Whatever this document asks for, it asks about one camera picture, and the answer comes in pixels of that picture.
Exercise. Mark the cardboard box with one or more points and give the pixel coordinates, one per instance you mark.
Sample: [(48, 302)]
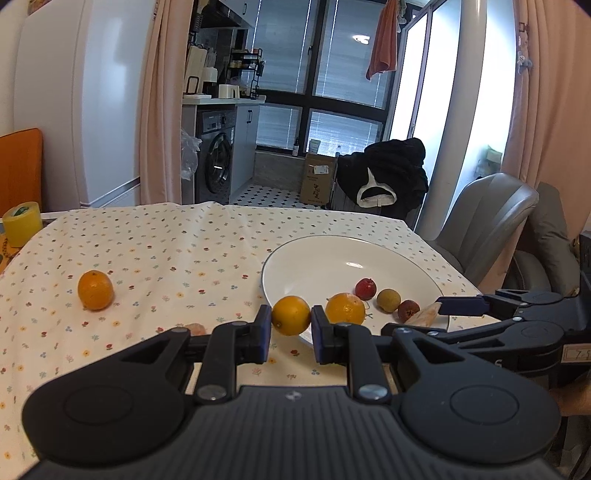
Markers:
[(318, 179)]

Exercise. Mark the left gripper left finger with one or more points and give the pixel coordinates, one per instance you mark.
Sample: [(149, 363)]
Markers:
[(230, 345)]

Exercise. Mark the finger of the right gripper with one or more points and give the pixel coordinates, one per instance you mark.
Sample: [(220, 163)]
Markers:
[(483, 332), (504, 303)]

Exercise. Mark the grey armchair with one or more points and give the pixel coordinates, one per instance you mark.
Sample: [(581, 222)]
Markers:
[(483, 219)]

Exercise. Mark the large orange tangerine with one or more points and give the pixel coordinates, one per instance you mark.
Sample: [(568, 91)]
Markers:
[(345, 308)]

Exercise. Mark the small red fruit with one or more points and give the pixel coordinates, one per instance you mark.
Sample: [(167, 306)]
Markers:
[(366, 289)]

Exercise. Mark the orange cat placemat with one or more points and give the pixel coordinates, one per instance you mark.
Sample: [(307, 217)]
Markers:
[(7, 252)]

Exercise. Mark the yellow tape roll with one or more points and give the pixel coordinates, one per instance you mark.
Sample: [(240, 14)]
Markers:
[(21, 223)]

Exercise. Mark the white refrigerator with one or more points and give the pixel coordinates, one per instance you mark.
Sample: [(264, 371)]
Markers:
[(78, 79)]

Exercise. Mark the black jacket on chair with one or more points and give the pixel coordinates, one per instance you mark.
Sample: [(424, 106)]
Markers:
[(387, 177)]

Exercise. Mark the pink curtain left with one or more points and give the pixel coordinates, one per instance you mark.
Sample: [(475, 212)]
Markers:
[(159, 135)]

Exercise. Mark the white kitchen counter cabinet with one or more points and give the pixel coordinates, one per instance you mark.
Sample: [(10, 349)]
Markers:
[(244, 147)]

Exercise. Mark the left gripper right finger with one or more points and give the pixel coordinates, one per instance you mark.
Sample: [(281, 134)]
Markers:
[(354, 347)]

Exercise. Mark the dark red-brown jujube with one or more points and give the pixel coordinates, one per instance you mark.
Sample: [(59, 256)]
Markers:
[(407, 309)]

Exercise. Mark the orange chair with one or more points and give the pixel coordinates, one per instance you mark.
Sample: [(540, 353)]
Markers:
[(21, 156)]

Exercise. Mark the person's right hand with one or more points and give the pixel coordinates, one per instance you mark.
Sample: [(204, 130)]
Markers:
[(573, 400)]

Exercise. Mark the grey washing machine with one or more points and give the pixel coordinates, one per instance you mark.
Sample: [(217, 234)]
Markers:
[(216, 130)]

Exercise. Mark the white plate blue rim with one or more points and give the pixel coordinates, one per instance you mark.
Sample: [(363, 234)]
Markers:
[(315, 268)]

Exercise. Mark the floral white tablecloth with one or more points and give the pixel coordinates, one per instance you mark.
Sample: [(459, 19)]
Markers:
[(169, 266)]

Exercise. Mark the orange hanging towel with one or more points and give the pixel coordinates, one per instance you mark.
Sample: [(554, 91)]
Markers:
[(384, 56)]

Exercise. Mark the small yellow kumquat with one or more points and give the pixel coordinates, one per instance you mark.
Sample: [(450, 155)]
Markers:
[(291, 316)]

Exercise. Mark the green-brown longan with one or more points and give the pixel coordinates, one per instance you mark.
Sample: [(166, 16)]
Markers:
[(388, 300)]

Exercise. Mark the large peeled pomelo segment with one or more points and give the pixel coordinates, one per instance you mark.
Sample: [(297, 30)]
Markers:
[(196, 329)]

